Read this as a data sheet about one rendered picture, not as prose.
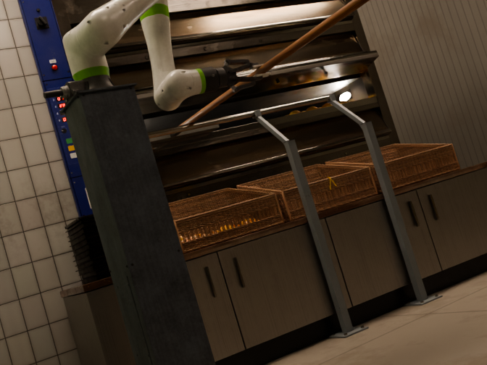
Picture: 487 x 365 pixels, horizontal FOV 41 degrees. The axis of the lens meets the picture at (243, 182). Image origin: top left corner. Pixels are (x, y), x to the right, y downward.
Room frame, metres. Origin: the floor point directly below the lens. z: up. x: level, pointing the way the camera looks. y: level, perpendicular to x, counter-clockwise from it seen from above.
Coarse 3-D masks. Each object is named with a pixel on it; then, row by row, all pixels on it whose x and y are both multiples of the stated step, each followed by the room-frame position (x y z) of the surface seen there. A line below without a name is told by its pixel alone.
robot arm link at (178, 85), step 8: (176, 72) 2.30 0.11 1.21; (184, 72) 2.31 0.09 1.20; (192, 72) 2.33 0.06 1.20; (200, 72) 2.34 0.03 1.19; (168, 80) 2.30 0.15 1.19; (176, 80) 2.29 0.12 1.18; (184, 80) 2.29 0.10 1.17; (192, 80) 2.31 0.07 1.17; (200, 80) 2.33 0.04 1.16; (160, 88) 2.38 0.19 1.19; (168, 88) 2.31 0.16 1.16; (176, 88) 2.29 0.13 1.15; (184, 88) 2.30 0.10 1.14; (192, 88) 2.32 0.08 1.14; (200, 88) 2.35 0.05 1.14; (168, 96) 2.34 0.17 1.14; (176, 96) 2.32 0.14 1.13; (184, 96) 2.32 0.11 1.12
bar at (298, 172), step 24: (216, 120) 3.20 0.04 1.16; (264, 120) 3.28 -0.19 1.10; (360, 120) 3.38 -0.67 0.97; (288, 144) 3.11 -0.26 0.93; (384, 168) 3.34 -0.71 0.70; (384, 192) 3.35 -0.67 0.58; (312, 216) 3.11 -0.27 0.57; (408, 240) 3.34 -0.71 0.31; (408, 264) 3.35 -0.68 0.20; (336, 288) 3.11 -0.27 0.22; (336, 312) 3.14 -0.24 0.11; (336, 336) 3.10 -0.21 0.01
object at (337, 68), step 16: (320, 64) 3.82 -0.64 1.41; (336, 64) 3.88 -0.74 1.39; (352, 64) 3.99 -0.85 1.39; (368, 64) 4.10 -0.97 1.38; (272, 80) 3.74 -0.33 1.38; (288, 80) 3.83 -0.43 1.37; (304, 80) 3.93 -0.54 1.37; (144, 96) 3.29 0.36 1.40; (192, 96) 3.51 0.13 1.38; (208, 96) 3.60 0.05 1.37; (144, 112) 3.47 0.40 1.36
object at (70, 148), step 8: (48, 88) 3.20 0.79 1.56; (56, 88) 3.21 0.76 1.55; (56, 104) 3.20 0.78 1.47; (64, 104) 3.22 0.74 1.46; (56, 112) 3.20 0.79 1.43; (56, 120) 3.19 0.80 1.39; (64, 120) 3.21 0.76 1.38; (64, 128) 3.21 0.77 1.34; (64, 136) 3.20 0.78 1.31; (64, 144) 3.20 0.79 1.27; (72, 144) 3.22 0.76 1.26; (72, 152) 3.21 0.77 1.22; (72, 160) 3.21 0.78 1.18
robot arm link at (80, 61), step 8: (72, 32) 2.19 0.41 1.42; (64, 40) 2.23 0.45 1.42; (72, 40) 2.19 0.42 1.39; (64, 48) 2.24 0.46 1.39; (72, 48) 2.20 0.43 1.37; (80, 48) 2.17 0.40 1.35; (72, 56) 2.22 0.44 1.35; (80, 56) 2.21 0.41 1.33; (88, 56) 2.20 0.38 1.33; (96, 56) 2.21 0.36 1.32; (104, 56) 2.26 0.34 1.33; (72, 64) 2.23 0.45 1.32; (80, 64) 2.21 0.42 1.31; (88, 64) 2.21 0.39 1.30; (96, 64) 2.22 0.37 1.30; (104, 64) 2.25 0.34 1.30; (72, 72) 2.24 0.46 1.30; (80, 72) 2.21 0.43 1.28; (88, 72) 2.21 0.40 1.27; (96, 72) 2.22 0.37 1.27; (104, 72) 2.24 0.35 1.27
